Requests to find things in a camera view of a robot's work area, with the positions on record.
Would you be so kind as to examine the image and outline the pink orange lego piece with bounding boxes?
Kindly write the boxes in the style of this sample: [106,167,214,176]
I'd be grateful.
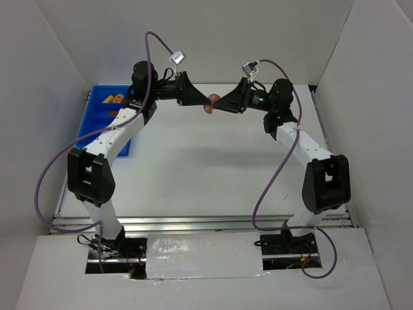
[203,94,220,114]

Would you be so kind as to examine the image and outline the yellow oval printed lego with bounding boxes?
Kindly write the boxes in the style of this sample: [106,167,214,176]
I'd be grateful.
[112,94,125,103]

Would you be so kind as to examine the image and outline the yellow rectangular lego brick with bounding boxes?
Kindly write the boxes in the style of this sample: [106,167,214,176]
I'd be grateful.
[103,95,114,103]

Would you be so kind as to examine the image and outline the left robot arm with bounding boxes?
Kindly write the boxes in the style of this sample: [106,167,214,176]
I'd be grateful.
[67,61,210,256]

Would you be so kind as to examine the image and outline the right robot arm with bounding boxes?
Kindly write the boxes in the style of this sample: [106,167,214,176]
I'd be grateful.
[211,77,351,249]

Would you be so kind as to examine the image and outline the blue compartment bin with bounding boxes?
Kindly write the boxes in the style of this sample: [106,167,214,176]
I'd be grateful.
[78,85,128,137]

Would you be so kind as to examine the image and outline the white foil covered panel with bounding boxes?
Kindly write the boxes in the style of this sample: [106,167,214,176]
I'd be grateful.
[146,232,264,280]

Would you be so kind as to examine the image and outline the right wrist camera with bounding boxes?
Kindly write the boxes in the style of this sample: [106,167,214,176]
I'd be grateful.
[241,61,259,82]

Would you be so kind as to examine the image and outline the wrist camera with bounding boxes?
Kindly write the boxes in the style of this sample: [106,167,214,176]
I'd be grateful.
[169,50,186,66]
[241,61,259,82]

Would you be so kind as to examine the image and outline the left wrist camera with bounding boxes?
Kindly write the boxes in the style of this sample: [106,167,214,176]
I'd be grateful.
[169,50,186,66]

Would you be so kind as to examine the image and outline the aluminium rail base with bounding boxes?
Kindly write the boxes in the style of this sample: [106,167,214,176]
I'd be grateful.
[48,214,352,259]

